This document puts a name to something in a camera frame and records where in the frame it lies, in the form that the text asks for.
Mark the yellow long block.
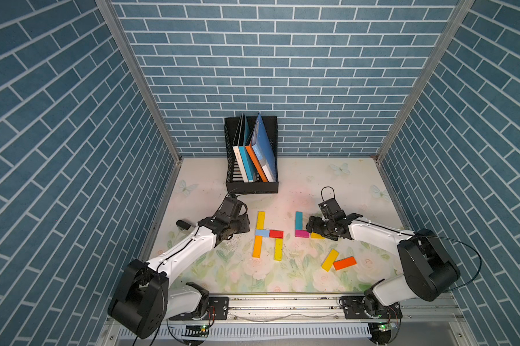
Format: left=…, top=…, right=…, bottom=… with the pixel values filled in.
left=256, top=211, right=266, bottom=230

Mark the yellow slanted block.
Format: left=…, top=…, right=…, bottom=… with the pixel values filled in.
left=321, top=249, right=339, bottom=272

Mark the amber orange long block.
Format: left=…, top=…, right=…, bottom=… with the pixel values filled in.
left=252, top=236, right=263, bottom=258

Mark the teal block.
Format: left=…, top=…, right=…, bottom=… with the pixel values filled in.
left=295, top=211, right=303, bottom=230

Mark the magenta block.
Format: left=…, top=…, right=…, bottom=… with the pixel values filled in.
left=295, top=229, right=310, bottom=239

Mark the light blue small block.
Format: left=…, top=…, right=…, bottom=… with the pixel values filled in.
left=255, top=229, right=270, bottom=238

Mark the orange red block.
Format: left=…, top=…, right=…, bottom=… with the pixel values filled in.
left=333, top=257, right=357, bottom=270

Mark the red small block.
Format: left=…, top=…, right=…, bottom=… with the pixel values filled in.
left=269, top=230, right=285, bottom=239

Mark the lime yellow block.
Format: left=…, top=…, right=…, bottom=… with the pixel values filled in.
left=274, top=238, right=283, bottom=261

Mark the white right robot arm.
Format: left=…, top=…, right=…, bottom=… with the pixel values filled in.
left=306, top=198, right=460, bottom=314

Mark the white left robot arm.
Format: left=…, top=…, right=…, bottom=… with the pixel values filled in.
left=107, top=194, right=250, bottom=339

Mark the black mesh file holder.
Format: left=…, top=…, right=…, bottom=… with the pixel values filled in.
left=224, top=115, right=279, bottom=194

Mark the black white stapler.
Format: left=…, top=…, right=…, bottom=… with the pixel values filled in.
left=176, top=220, right=192, bottom=231

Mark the orange book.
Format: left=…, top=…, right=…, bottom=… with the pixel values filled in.
left=245, top=145, right=268, bottom=183

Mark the white book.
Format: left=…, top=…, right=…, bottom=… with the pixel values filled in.
left=233, top=114, right=248, bottom=183

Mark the teal book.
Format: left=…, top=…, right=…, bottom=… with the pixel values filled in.
left=238, top=114, right=257, bottom=183

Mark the blue folder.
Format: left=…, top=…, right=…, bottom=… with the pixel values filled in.
left=250, top=114, right=277, bottom=183

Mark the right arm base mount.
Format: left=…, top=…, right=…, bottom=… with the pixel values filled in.
left=338, top=296, right=403, bottom=320

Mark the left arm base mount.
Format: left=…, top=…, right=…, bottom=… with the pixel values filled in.
left=169, top=296, right=229, bottom=321

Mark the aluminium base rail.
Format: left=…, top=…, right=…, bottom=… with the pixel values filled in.
left=108, top=293, right=455, bottom=325

